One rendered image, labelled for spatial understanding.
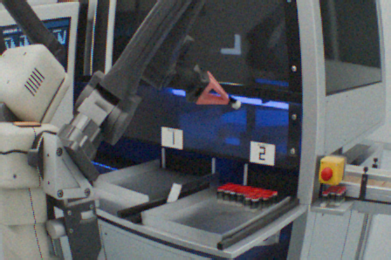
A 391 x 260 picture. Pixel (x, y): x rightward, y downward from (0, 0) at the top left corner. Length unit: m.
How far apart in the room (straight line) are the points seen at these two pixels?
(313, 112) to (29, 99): 0.84
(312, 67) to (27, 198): 0.89
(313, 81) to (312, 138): 0.16
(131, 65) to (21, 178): 0.31
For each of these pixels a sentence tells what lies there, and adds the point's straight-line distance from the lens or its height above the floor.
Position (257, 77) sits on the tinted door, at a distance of 1.55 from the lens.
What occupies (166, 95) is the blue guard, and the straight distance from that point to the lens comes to 1.76.
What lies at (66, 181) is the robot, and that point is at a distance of 0.88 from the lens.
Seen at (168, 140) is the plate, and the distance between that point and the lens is 1.77.
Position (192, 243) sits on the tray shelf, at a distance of 1.27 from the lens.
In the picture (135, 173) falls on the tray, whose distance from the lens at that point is 1.85.
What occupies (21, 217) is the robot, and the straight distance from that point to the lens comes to 1.02.
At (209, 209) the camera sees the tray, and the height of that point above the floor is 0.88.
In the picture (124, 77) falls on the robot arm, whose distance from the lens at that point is 0.92.
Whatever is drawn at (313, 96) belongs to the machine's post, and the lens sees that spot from 1.45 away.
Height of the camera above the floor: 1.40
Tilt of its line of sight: 12 degrees down
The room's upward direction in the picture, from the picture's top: straight up
